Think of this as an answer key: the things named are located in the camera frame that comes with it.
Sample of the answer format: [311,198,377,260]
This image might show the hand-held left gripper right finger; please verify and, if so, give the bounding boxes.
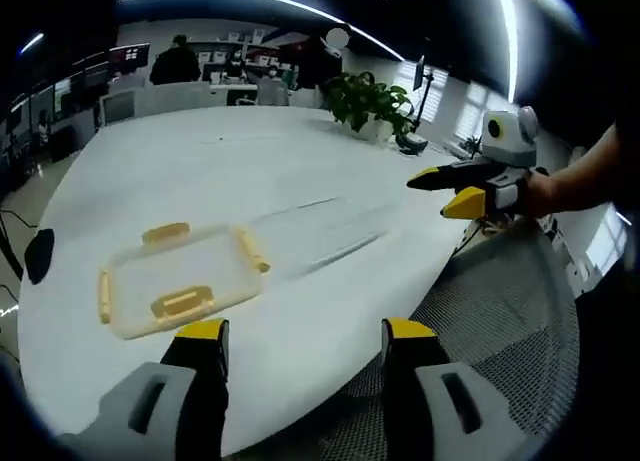
[380,316,546,461]

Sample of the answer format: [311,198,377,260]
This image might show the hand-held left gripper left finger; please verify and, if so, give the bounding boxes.
[59,318,231,461]

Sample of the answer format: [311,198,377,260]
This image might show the clear lid with yellow clips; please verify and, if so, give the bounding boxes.
[96,221,272,341]

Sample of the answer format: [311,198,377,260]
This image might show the person's right hand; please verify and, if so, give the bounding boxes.
[514,168,557,218]

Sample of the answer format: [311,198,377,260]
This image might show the straight ceiling light strip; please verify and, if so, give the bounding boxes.
[493,0,519,103]

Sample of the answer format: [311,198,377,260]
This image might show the grey mesh office chair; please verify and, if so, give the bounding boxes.
[319,218,582,461]

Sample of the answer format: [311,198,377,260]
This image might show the green potted plant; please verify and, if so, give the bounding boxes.
[324,71,417,143]

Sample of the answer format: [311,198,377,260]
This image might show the black flat object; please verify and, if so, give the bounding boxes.
[24,228,56,285]

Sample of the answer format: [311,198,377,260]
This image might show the curved ceiling light strip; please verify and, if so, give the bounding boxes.
[118,0,404,62]

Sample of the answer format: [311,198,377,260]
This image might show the white monitor back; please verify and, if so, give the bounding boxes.
[99,89,138,128]

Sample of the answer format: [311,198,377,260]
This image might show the short ceiling light strip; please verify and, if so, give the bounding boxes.
[19,30,46,55]

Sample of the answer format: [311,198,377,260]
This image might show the dark wall screens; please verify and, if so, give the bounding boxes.
[108,43,152,76]

